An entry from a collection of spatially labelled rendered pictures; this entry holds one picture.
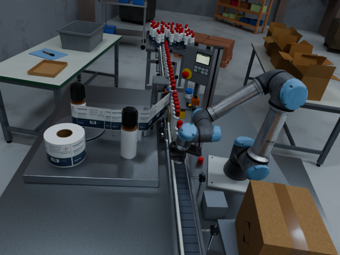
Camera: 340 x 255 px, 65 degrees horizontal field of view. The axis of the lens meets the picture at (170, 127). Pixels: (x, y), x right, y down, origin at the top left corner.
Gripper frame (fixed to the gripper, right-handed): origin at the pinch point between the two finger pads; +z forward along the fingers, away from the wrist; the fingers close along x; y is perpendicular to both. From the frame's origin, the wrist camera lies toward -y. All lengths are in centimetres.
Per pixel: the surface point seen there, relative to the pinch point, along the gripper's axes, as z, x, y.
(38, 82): 69, -92, 114
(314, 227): -45, 40, -39
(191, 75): -22.0, -40.3, -3.4
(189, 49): -33, -49, -1
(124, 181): 0.3, 13.5, 29.0
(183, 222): -13.9, 35.0, 1.6
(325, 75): 51, -112, -153
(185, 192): -5.0, 19.6, -1.4
